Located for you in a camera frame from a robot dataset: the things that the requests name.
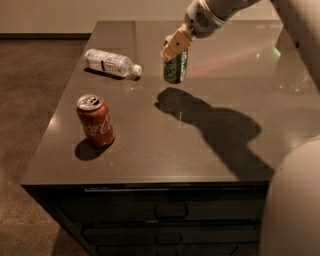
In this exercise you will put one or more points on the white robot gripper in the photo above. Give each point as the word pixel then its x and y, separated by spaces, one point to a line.
pixel 200 19

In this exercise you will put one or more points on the clear plastic water bottle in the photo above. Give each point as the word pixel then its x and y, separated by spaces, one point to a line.
pixel 111 63

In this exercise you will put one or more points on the green soda can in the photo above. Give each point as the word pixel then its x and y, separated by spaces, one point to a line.
pixel 174 71

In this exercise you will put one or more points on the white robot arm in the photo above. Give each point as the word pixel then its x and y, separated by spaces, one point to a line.
pixel 291 218

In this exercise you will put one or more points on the red Coca-Cola can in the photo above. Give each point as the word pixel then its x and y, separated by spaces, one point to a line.
pixel 94 116

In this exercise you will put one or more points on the dark drawer cabinet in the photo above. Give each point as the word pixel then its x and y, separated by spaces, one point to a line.
pixel 157 221

